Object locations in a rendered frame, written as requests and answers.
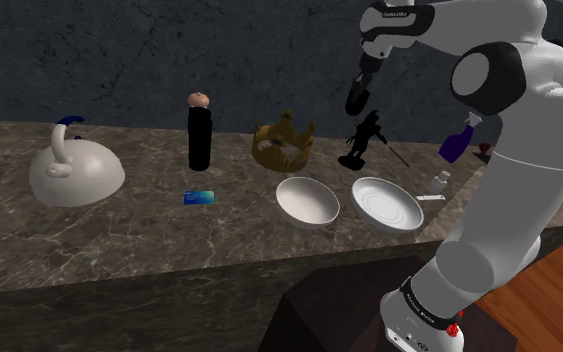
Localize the black figure with sword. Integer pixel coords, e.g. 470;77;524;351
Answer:
337;109;412;172

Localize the gold crown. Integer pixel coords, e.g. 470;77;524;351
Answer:
251;108;318;174

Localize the blue spray bottle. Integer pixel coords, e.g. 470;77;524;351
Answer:
437;111;484;165

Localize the white frying pan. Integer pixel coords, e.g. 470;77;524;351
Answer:
350;176;447;235

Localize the small white shaker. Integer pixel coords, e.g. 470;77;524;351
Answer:
425;169;452;195

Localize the white bowl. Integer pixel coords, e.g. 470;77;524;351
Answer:
274;175;342;231

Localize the small dark red stamp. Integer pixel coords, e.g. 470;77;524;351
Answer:
472;142;495;163

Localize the black pepper mill wooden knob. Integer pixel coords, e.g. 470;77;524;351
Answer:
186;91;214;173

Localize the blue card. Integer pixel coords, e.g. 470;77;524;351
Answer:
182;189;216;207

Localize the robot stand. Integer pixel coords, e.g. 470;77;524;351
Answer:
256;253;524;352

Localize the white kettle with blue handle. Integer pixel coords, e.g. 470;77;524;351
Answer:
28;115;127;208

